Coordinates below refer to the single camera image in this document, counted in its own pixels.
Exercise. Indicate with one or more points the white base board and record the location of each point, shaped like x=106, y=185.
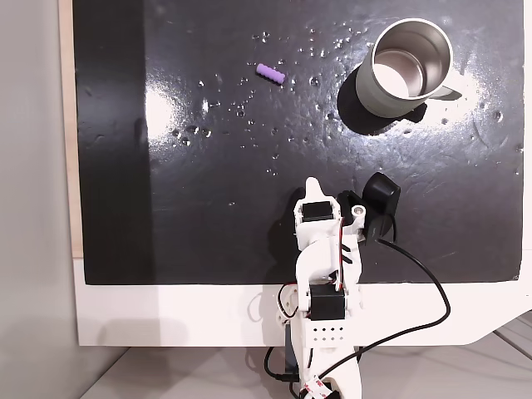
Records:
x=166, y=311

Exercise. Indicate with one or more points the purple ribbed pen grip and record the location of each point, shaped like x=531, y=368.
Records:
x=270, y=74

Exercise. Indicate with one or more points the black camera box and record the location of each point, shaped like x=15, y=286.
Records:
x=380, y=195

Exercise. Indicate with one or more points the black glossy mat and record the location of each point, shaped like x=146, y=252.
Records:
x=232, y=187

